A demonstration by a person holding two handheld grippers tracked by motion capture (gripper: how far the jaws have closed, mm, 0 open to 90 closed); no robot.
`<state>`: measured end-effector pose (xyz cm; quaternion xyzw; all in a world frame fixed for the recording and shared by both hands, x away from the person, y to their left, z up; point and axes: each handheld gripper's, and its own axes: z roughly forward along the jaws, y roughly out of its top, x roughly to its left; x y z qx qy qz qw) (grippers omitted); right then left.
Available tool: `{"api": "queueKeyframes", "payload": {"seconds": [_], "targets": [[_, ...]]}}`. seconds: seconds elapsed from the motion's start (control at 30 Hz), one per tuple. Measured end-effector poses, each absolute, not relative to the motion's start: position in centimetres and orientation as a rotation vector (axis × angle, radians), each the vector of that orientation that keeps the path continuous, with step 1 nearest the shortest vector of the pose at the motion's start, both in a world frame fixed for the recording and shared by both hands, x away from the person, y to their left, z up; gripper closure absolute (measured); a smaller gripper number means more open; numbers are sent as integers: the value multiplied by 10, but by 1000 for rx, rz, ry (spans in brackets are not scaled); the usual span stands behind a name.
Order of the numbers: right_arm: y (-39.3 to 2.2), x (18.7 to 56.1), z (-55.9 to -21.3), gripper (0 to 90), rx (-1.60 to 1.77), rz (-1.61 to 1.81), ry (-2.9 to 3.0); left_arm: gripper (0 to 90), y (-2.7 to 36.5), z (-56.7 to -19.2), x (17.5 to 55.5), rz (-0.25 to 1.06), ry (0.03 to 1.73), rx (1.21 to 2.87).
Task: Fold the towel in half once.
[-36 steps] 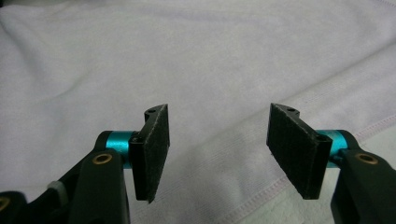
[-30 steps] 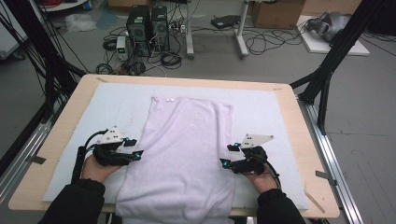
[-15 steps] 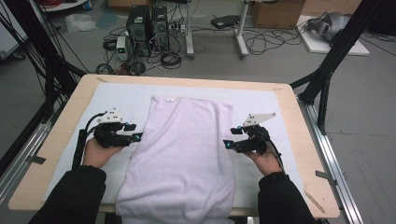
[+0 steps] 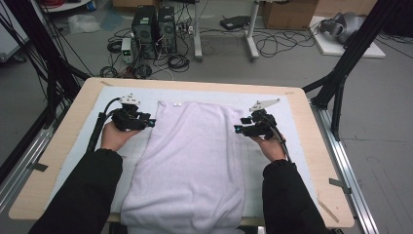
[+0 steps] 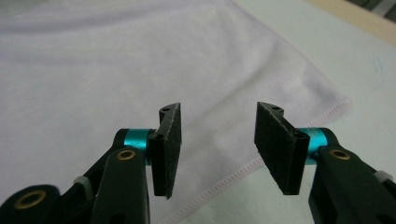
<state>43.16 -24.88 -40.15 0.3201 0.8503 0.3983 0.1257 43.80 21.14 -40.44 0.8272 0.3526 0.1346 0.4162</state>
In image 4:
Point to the aluminium rail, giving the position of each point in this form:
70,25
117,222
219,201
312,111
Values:
22,162
347,175

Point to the large black computer tower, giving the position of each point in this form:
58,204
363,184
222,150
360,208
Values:
144,29

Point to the black flat device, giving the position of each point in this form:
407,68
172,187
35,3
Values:
235,22

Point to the thin wooden strip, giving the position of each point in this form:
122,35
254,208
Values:
328,209

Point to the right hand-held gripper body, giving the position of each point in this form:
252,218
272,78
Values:
263,125

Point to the person's left hand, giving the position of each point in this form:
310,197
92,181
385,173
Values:
113,138

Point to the white desk leg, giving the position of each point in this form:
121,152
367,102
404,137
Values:
197,32
251,35

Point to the white power supply unit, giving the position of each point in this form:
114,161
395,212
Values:
127,48

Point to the lilac towel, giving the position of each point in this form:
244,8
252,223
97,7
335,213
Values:
188,162

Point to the person's right hand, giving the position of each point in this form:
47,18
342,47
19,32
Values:
274,149

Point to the black tape strip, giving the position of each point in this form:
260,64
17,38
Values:
38,166
339,185

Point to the black metal stand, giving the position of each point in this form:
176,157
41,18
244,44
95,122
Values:
347,55
55,68

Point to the clear plastic bag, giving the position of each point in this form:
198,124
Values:
82,23

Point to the white grid foam mat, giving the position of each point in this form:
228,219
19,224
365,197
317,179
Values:
201,92

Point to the grey headset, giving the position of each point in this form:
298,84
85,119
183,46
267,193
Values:
347,26

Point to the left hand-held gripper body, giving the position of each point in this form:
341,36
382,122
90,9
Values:
126,118

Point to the white floor board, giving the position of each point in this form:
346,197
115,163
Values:
331,47

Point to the black computer tower round fan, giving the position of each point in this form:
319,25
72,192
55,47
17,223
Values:
167,29

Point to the brown cardboard box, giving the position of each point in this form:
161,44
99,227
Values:
289,14

